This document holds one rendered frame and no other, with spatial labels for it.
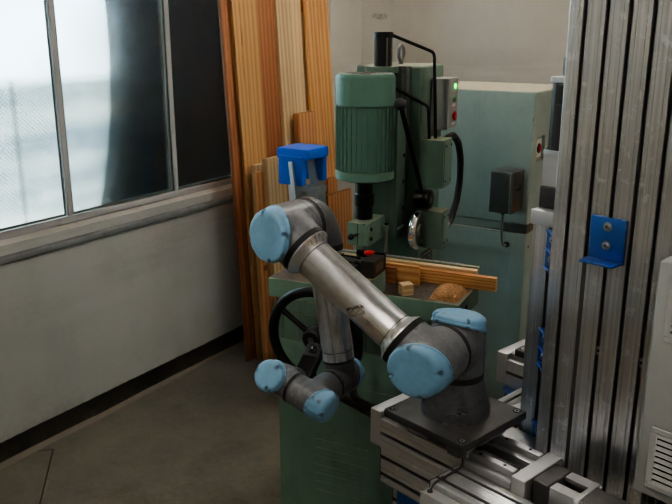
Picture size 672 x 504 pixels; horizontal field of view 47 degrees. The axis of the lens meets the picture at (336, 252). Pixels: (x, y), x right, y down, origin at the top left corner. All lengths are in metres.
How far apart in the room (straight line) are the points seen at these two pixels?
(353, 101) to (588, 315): 0.95
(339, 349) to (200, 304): 2.16
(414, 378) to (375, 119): 0.93
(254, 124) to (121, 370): 1.31
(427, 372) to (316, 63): 2.96
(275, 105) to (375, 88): 1.84
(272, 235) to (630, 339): 0.74
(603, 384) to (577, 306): 0.16
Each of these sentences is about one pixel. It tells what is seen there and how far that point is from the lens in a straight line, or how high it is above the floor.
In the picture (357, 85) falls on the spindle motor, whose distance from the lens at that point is 2.22.
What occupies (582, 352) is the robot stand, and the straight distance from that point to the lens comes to 1.68.
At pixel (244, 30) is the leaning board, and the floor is 1.63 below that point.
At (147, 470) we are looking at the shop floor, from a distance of 3.18.
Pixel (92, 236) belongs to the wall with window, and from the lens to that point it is 3.35.
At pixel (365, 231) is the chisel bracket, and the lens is 2.31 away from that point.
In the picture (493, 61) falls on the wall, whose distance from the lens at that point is 4.57.
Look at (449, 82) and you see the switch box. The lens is 2.50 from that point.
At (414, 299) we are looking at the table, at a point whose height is 0.90.
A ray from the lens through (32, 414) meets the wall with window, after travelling 3.38.
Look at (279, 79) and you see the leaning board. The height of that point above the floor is 1.39.
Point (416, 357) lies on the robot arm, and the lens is 1.51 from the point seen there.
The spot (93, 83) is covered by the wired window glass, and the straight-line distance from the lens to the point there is 3.42.
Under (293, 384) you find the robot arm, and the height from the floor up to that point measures 0.85.
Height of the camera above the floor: 1.62
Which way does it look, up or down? 16 degrees down
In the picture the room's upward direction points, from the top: straight up
